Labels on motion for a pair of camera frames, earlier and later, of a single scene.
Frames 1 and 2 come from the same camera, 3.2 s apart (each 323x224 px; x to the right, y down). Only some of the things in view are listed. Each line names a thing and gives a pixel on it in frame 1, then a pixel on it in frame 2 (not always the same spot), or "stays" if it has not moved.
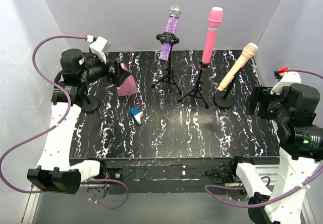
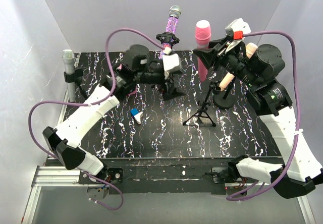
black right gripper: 259,94 to 210,54
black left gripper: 119,74 to 172,91
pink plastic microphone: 214,20 to 202,39
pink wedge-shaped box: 128,87 stays
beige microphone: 249,50 stays
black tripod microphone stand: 196,92 to 203,111
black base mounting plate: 167,175 stays
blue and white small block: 137,114 stays
